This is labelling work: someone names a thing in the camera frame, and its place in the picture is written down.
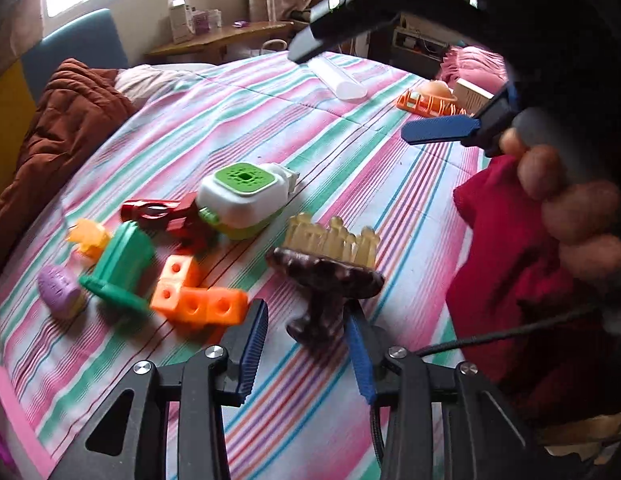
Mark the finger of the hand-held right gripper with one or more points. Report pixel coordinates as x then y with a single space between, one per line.
330 25
435 131

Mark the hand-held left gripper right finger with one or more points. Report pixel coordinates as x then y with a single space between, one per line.
359 355

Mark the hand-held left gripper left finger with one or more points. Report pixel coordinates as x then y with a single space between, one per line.
251 347

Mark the brown marbled pedestal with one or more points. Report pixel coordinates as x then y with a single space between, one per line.
320 275

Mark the translucent yellow comb piece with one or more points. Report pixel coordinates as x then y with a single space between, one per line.
330 242

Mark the red plastic toy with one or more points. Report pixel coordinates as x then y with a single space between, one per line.
160 212

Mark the yellow plastic toy piece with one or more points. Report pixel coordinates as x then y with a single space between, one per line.
90 237

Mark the person's right forearm red sleeve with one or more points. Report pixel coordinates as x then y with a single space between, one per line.
500 270

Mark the person's right hand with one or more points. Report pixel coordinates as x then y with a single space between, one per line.
580 210

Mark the orange plastic basket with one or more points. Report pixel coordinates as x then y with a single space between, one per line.
415 103

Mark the beige egg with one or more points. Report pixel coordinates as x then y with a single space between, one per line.
435 90

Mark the cardboard box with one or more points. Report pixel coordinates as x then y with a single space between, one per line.
473 95

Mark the white plastic tube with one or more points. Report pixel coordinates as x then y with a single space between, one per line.
340 80

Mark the orange cube blocks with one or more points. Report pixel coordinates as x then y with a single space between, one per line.
195 305

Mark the pink cushion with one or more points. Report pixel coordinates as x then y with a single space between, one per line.
475 65

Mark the white storage shelf unit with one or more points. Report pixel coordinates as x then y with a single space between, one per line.
420 40

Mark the striped bedspread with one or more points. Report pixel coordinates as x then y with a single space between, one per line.
300 125

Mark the wooden shelf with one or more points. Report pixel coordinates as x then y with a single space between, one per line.
225 37

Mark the purple box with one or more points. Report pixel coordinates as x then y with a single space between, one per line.
203 22

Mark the white and green plug-in device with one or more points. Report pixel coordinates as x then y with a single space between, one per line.
240 200

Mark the white box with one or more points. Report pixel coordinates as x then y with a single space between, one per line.
179 22

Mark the green plastic toy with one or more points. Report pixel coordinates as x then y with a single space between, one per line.
123 260

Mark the pale pink pillow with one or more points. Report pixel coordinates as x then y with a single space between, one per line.
155 80

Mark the purple plastic toy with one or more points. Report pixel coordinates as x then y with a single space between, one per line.
58 290

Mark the blue headboard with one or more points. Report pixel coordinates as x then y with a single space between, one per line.
80 40

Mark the brown quilted comforter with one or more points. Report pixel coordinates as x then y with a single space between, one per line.
55 130

